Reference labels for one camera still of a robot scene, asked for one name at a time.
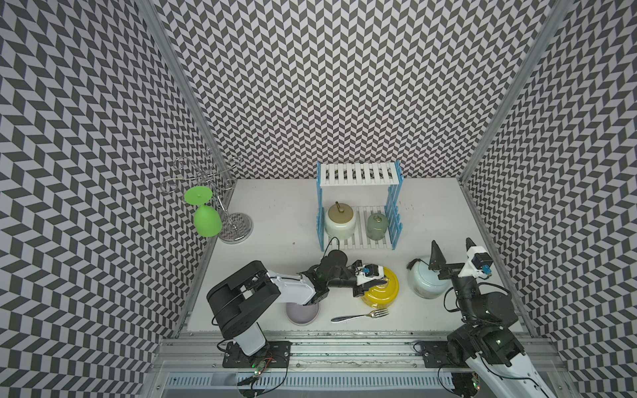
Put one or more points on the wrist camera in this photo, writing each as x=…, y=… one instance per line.
x=478, y=264
x=370, y=275

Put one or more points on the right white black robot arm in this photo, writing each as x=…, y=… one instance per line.
x=485, y=343

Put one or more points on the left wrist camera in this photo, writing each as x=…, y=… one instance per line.
x=370, y=275

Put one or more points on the silver fork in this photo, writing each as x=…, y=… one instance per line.
x=375, y=314

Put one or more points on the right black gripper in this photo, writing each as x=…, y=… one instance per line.
x=436, y=262

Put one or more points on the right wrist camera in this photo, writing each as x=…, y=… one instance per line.
x=478, y=264

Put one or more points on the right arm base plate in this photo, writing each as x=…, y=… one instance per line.
x=437, y=354

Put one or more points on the white pale blue tea canister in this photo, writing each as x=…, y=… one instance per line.
x=424, y=282

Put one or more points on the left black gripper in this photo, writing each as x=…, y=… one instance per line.
x=361, y=288

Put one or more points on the green plastic wine glass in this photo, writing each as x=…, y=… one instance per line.
x=206, y=219

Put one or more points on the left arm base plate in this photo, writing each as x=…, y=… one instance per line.
x=276, y=353

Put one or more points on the metal wire glass rack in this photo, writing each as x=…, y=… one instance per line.
x=236, y=226

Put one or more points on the blue white two-tier shelf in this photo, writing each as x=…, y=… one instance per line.
x=377, y=188

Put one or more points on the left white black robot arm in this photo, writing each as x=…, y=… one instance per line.
x=238, y=302

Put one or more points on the small green tea canister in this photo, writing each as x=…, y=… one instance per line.
x=377, y=226

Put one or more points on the lilac bowl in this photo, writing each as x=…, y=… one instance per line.
x=302, y=315

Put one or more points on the aluminium front rail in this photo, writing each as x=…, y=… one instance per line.
x=394, y=350

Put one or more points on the cream canister with olive lid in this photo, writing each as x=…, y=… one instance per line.
x=341, y=221

